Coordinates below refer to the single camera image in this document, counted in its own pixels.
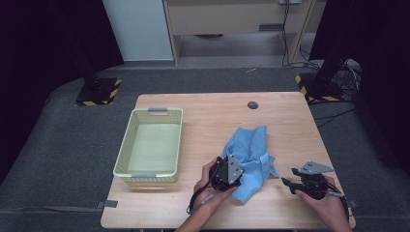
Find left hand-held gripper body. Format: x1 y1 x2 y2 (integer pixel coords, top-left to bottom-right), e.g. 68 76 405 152
208 155 245 193

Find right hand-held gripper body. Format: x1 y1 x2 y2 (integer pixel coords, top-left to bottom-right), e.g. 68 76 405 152
291 160 335 201

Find light blue shirt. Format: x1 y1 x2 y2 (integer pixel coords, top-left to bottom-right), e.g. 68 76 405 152
221 125 280 206

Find pale green plastic basket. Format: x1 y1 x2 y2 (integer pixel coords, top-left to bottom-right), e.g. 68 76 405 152
112 106 184 188

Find person's right hand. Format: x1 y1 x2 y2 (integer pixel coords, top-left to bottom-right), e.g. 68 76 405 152
294 177 348 226

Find person's left hand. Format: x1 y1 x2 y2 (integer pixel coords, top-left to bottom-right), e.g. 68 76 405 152
192 158 238 216

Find black stand with striped base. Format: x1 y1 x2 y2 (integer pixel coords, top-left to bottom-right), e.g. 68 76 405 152
69 32 124 107
294 47 347 103

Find black curtain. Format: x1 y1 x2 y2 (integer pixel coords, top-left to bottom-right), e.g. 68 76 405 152
308 0 410 177
0 0 125 182

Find beige wooden desk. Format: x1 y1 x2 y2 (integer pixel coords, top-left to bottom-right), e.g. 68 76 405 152
162 0 318 66

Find white cabinet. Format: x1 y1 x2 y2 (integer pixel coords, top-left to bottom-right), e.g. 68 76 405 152
101 0 175 62

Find left hand-held gripper black cable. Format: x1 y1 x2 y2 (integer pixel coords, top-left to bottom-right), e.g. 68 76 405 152
186 180 216 216

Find black floor cable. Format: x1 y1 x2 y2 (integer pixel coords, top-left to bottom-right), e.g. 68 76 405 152
313 107 359 129

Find tangle of cables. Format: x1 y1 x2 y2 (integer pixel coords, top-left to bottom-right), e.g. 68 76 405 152
335 57 364 98

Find black hanging cables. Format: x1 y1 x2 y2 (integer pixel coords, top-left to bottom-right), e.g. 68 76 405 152
280 0 323 70

